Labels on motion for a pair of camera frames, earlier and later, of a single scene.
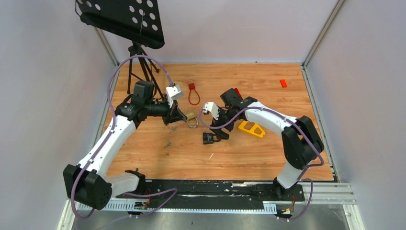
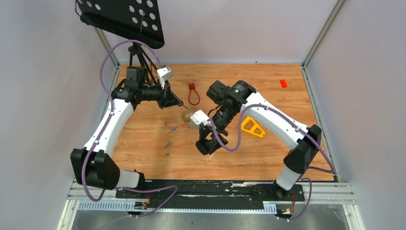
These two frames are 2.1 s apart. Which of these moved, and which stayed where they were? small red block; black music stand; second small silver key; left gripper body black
Moved: left gripper body black
Stayed: second small silver key; black music stand; small red block
